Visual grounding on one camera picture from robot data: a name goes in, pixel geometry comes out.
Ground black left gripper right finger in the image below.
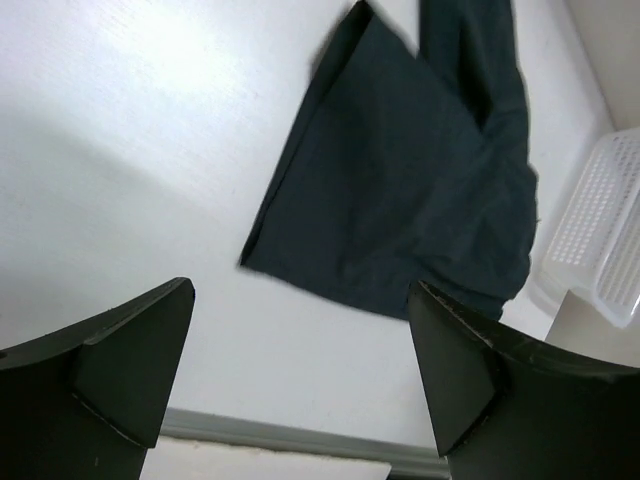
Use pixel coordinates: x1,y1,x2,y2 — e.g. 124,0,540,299
408,282,639,479

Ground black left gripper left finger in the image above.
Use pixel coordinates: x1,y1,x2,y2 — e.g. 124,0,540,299
1,278,195,479

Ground dark navy shorts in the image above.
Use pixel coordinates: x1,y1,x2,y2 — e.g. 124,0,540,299
239,1,538,320

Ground white perforated plastic basket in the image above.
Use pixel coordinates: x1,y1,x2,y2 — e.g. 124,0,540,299
542,128,639,329

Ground aluminium front rail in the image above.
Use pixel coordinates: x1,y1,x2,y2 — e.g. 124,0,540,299
161,408,450,479

